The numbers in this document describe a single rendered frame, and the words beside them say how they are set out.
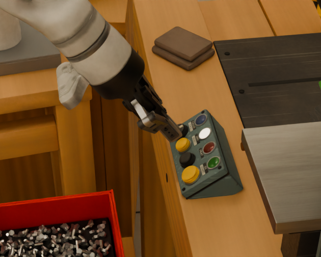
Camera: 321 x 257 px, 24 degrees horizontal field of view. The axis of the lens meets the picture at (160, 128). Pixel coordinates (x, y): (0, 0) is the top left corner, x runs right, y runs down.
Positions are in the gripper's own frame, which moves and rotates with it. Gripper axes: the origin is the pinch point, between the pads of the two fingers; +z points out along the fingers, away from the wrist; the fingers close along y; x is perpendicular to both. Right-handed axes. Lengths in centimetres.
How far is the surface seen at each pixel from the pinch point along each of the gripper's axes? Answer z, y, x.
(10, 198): 46, 82, 71
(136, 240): 83, 79, 53
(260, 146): -2.3, -17.1, -11.4
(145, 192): 52, 57, 31
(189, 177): 9.9, 0.6, 3.0
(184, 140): 9.5, 8.5, 1.8
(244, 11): 25, 56, -15
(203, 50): 14.4, 35.8, -5.9
